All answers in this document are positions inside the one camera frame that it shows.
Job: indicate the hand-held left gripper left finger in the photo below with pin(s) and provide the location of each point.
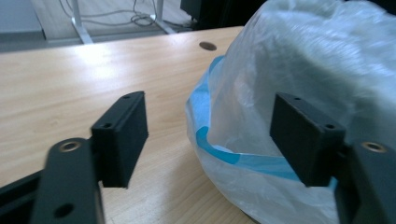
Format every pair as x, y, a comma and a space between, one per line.
121, 146

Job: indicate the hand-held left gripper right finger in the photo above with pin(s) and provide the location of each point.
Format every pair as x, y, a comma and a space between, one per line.
306, 140

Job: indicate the white plastic bag blue band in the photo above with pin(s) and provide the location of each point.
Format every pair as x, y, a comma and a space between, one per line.
280, 62

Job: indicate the dark round table grommet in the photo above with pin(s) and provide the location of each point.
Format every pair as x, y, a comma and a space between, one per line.
207, 46

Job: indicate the black stand base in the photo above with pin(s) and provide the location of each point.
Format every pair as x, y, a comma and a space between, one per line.
211, 14

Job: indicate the white cabinet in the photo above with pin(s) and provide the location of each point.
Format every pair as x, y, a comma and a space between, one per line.
18, 15

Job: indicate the white metal desk frame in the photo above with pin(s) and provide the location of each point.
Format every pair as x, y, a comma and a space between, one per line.
81, 28

